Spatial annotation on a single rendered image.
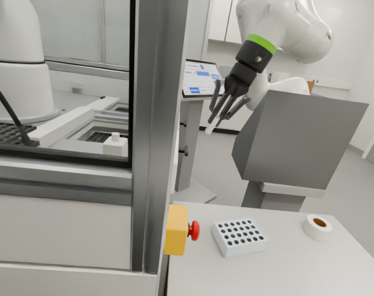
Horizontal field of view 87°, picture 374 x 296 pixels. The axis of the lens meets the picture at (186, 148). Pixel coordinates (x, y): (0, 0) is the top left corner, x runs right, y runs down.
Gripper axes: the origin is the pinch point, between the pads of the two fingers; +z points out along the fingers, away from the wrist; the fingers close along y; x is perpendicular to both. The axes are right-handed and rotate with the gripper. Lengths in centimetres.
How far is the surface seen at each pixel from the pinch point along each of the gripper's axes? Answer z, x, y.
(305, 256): 14.3, -27.7, 33.6
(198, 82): -5, 89, 0
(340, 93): -113, 351, 303
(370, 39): -212, 350, 279
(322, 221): 7.2, -17.7, 41.8
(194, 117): 21, 95, 12
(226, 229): 18.7, -23.9, 12.0
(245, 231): 16.8, -23.8, 17.1
